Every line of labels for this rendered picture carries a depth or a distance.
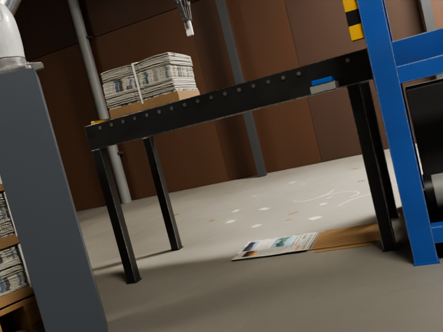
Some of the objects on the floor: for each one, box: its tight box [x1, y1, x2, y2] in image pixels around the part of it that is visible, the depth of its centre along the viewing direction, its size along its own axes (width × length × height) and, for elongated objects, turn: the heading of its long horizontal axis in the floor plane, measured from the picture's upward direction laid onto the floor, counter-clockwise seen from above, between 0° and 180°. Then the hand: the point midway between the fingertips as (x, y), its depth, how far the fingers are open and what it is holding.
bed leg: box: [361, 82, 399, 218], centre depth 243 cm, size 6×6×68 cm
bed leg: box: [92, 148, 142, 285], centre depth 243 cm, size 6×6×68 cm
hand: (188, 28), depth 235 cm, fingers closed
